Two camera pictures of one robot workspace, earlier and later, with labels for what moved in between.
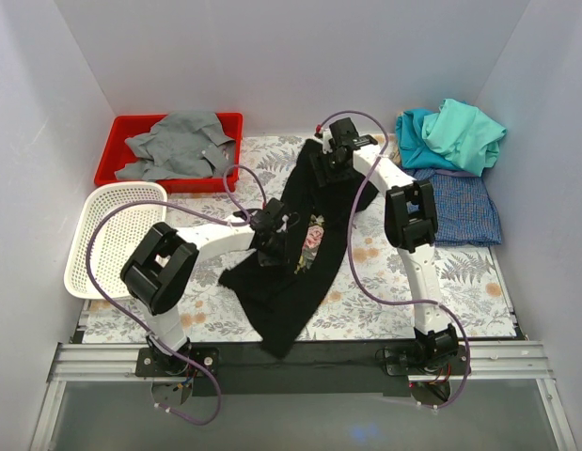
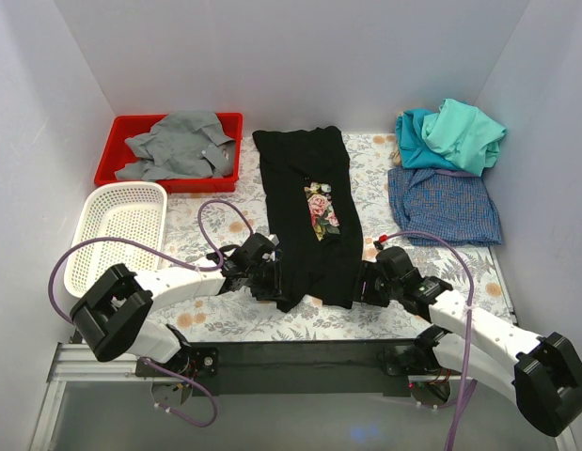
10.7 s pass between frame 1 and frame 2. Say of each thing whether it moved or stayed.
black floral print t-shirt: moved
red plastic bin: stayed
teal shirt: stayed
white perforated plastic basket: stayed
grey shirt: stayed
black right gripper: moved
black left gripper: moved
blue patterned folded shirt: stayed
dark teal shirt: stayed
